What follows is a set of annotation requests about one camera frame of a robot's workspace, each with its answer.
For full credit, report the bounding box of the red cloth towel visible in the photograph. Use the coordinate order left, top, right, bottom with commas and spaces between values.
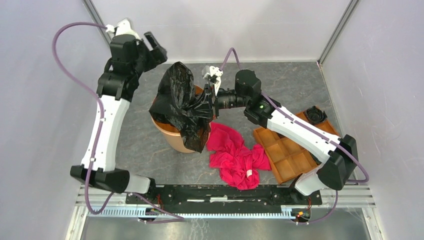
206, 122, 272, 191

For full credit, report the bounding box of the black plastic trash bag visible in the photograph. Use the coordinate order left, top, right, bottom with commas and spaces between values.
149, 61, 211, 153

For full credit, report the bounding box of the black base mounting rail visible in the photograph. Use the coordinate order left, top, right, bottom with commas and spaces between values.
125, 184, 323, 224

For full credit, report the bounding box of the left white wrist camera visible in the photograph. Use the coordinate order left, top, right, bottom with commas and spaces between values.
105, 18, 141, 40

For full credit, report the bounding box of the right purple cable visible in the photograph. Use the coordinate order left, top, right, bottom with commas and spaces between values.
219, 47, 370, 185

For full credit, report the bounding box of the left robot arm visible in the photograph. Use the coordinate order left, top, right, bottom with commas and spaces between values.
70, 31, 168, 204

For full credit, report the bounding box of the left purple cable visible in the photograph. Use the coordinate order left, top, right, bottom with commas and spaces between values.
52, 21, 115, 216

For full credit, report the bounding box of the orange compartment tray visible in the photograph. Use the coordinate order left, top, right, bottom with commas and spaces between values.
253, 111, 339, 184

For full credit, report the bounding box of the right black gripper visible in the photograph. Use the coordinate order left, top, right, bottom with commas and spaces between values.
187, 81, 249, 121

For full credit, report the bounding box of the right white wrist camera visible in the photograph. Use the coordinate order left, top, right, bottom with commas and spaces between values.
202, 65, 223, 96

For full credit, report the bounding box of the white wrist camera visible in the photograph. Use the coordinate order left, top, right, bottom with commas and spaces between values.
202, 65, 223, 96
105, 18, 141, 40

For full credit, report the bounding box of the orange plastic trash bin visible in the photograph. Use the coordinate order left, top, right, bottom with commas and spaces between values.
149, 84, 212, 153

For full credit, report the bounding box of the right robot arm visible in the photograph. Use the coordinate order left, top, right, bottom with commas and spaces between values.
193, 65, 359, 204

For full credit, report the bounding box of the purple cable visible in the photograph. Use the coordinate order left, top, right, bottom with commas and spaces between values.
52, 21, 115, 216
219, 47, 370, 185

